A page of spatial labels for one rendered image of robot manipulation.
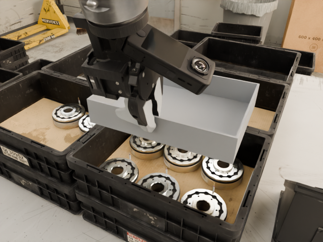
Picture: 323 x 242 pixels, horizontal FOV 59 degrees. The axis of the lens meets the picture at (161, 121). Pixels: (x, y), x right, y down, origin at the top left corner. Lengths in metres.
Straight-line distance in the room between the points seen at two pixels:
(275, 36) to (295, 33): 0.34
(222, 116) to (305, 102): 0.88
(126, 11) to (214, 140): 0.23
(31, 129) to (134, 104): 0.63
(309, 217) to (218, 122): 0.29
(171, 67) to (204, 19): 3.54
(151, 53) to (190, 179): 0.45
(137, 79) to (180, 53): 0.06
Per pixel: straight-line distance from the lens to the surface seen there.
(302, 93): 1.47
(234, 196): 0.71
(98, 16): 0.32
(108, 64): 0.37
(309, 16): 3.49
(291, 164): 1.04
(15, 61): 2.43
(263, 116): 0.99
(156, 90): 0.43
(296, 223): 0.72
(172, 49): 0.36
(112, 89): 0.40
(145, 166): 0.76
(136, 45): 0.34
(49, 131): 0.93
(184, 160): 0.73
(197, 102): 0.60
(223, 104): 0.60
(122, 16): 0.31
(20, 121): 1.02
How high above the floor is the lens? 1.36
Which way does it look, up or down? 36 degrees down
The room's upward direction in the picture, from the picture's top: straight up
